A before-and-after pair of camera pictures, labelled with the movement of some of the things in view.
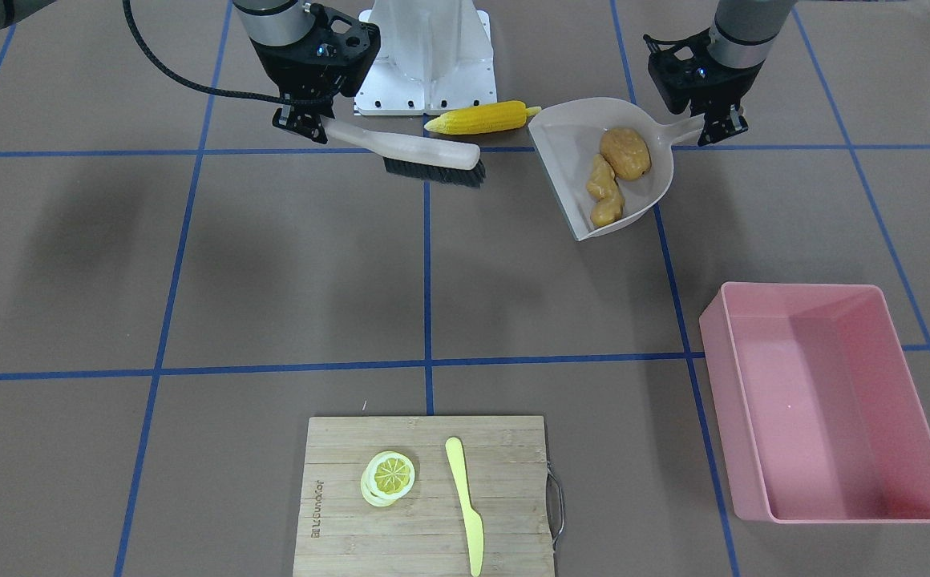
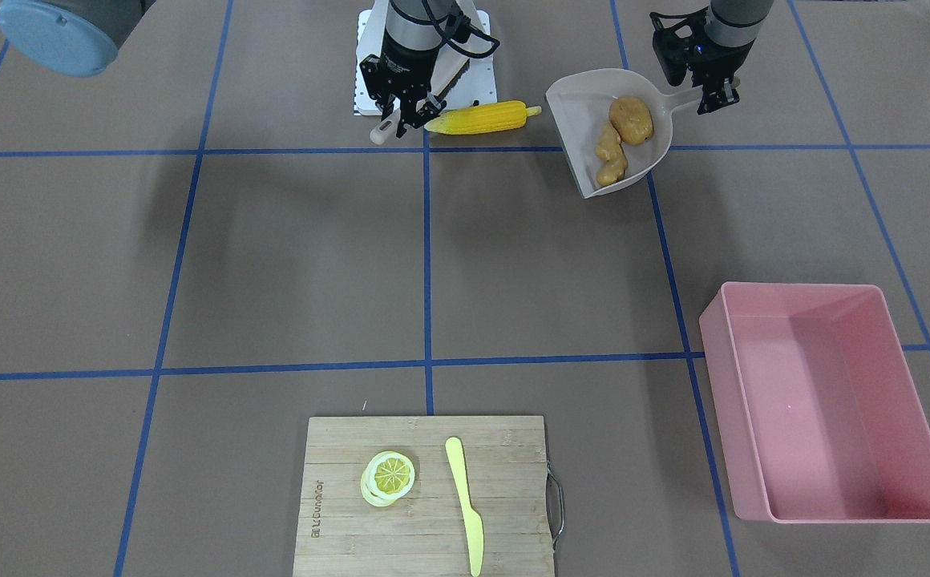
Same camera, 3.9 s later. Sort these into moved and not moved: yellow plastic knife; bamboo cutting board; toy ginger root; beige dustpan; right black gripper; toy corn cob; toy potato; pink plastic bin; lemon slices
Moved: beige dustpan; toy ginger root; right black gripper; toy potato
Not moved: bamboo cutting board; toy corn cob; yellow plastic knife; lemon slices; pink plastic bin
